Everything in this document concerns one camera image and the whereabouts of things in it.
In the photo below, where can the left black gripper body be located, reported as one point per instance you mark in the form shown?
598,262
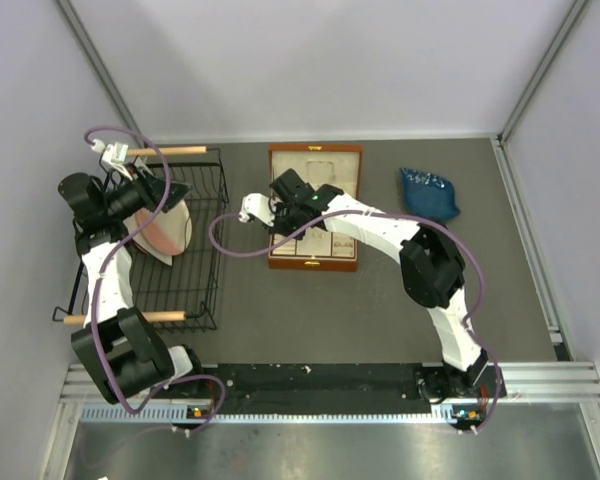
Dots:
133,195

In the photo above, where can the brown jewelry box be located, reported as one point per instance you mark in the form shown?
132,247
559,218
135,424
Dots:
317,164

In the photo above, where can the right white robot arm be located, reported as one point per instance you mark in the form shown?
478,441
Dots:
431,265

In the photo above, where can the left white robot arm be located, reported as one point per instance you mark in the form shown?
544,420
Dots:
118,347

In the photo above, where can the cream square plate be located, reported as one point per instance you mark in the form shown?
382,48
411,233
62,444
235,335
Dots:
164,259

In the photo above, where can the pink floral round plate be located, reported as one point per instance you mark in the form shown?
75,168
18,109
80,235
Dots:
169,233

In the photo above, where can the blue leaf dish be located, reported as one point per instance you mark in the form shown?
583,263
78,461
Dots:
428,195

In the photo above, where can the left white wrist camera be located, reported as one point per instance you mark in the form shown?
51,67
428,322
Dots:
113,156

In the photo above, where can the black wire basket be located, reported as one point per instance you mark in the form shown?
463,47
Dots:
181,297

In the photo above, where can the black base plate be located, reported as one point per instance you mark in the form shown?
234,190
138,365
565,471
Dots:
345,389

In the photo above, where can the aluminium frame rail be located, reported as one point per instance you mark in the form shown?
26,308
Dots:
530,382

